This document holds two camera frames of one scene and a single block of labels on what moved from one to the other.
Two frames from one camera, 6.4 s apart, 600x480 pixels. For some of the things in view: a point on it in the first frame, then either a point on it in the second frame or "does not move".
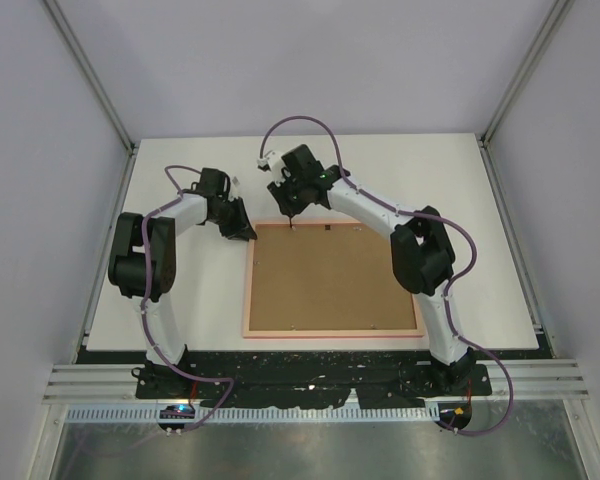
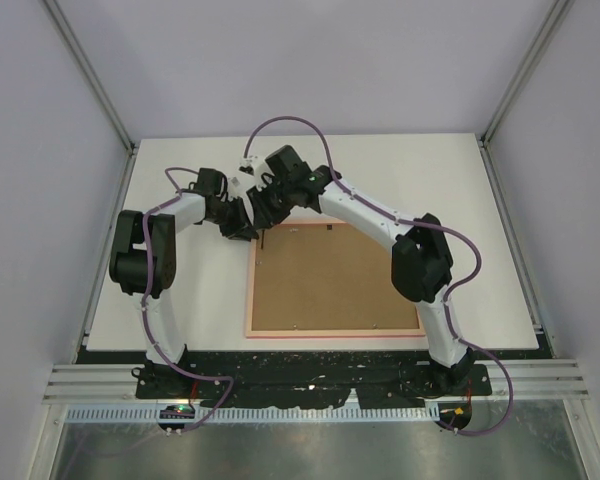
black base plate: x=297 y=379 does not move
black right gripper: x=286 y=207 → x=264 y=215
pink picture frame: x=419 y=332 does not move
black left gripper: x=242 y=230 does not move
